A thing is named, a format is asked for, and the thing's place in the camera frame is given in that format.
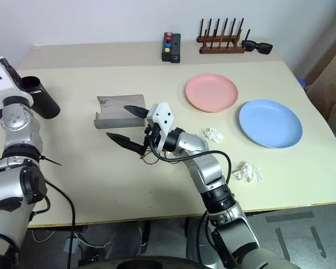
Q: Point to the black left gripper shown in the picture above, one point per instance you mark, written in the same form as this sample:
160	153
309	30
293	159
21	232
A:
16	79

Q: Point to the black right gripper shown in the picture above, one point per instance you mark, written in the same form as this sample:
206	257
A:
152	134

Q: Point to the black cylindrical cup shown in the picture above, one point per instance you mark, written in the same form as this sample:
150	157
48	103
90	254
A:
43	99

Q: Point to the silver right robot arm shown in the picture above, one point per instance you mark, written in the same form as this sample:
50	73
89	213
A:
210	171

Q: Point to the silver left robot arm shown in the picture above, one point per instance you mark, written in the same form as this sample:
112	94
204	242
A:
15	179

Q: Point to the crumpled white tissue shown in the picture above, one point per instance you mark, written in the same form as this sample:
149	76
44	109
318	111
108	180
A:
247	172
213	134

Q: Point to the black zip tie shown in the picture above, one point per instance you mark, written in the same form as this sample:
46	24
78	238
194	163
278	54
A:
51	161

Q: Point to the pink plate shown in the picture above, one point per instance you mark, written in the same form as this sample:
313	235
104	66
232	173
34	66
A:
211	92

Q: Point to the blue capped marker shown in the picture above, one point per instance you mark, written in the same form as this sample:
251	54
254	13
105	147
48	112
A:
168	45

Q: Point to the black marker box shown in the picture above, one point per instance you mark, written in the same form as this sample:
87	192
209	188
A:
176	47

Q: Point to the pink capped marker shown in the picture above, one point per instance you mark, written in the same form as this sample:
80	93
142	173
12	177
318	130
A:
168	39

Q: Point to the wooden plate rack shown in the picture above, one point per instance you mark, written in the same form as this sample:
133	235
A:
221	42

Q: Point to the dark rounded shape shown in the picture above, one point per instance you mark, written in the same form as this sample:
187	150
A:
148	262

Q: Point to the blue plate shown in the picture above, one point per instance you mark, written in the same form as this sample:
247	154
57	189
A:
270	123

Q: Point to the black sunglasses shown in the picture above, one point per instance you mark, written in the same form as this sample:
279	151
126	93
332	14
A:
257	46

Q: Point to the blue round object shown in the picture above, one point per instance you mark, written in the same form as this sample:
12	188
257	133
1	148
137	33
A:
302	82

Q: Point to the brown cardboard box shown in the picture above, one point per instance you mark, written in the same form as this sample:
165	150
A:
329	84

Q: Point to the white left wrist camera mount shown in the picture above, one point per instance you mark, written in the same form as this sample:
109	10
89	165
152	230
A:
1	84

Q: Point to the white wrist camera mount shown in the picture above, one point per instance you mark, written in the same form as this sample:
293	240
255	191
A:
1	84
163	116

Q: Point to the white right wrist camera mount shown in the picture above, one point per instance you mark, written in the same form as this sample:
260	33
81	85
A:
163	116

